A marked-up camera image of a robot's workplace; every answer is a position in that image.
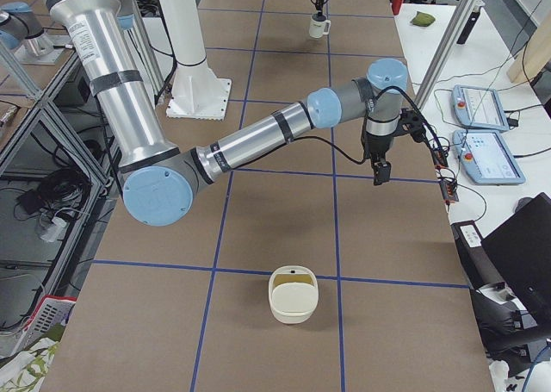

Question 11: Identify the white HOME mug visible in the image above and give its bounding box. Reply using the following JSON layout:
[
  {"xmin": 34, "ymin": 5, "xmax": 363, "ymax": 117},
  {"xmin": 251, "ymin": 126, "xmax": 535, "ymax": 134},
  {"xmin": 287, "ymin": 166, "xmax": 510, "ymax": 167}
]
[{"xmin": 308, "ymin": 14, "xmax": 331, "ymax": 39}]

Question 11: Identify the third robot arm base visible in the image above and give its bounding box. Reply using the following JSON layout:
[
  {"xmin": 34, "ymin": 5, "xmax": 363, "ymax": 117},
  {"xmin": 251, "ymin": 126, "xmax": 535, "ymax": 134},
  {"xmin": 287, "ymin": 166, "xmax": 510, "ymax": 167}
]
[{"xmin": 1, "ymin": 2, "xmax": 73, "ymax": 65}]

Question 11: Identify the orange black connector box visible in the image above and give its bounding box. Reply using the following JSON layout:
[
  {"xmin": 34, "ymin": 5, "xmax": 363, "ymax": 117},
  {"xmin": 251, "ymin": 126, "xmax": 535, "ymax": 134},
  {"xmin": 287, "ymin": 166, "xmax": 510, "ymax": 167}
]
[{"xmin": 431, "ymin": 148, "xmax": 449, "ymax": 170}]

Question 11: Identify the green bean bag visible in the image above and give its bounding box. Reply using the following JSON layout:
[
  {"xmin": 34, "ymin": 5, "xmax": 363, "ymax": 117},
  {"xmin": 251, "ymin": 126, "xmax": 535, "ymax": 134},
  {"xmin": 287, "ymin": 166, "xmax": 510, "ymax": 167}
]
[{"xmin": 410, "ymin": 11, "xmax": 436, "ymax": 28}]

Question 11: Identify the lower teach pendant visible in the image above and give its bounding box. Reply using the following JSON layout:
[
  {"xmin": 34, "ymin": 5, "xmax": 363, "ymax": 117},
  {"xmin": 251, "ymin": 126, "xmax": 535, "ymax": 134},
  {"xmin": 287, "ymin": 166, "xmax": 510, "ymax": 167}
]
[{"xmin": 451, "ymin": 129, "xmax": 526, "ymax": 185}]

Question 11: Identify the teach pendant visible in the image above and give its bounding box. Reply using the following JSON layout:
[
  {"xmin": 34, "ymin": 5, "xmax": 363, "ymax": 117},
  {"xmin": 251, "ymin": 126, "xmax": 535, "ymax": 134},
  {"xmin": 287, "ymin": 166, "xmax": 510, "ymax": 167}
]
[
  {"xmin": 451, "ymin": 84, "xmax": 509, "ymax": 132},
  {"xmin": 451, "ymin": 129, "xmax": 526, "ymax": 185}
]

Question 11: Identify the upper teach pendant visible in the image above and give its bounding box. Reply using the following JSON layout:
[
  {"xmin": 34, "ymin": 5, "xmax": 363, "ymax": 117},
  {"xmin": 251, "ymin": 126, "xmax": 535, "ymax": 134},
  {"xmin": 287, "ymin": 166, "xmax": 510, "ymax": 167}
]
[{"xmin": 451, "ymin": 84, "xmax": 509, "ymax": 132}]

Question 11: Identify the cream plastic basket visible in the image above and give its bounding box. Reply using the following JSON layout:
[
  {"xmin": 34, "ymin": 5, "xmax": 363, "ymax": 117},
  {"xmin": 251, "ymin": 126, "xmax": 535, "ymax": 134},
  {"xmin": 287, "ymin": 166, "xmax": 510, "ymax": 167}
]
[{"xmin": 268, "ymin": 265, "xmax": 319, "ymax": 325}]

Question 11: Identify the wooden board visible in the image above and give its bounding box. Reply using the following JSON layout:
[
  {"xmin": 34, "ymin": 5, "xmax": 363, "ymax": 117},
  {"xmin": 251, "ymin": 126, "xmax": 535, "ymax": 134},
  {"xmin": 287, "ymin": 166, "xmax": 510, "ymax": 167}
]
[{"xmin": 507, "ymin": 14, "xmax": 551, "ymax": 84}]

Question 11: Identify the white plastic crate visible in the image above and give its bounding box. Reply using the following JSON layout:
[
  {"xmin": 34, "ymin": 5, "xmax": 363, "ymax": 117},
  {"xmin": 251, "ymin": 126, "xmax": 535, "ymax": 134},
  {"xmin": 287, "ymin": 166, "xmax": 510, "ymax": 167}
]
[{"xmin": 1, "ymin": 296, "xmax": 77, "ymax": 358}]

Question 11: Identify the aluminium frame post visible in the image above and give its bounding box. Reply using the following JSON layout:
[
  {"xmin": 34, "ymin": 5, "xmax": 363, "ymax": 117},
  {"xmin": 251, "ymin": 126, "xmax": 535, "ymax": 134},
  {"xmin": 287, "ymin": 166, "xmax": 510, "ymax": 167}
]
[{"xmin": 416, "ymin": 0, "xmax": 477, "ymax": 109}]

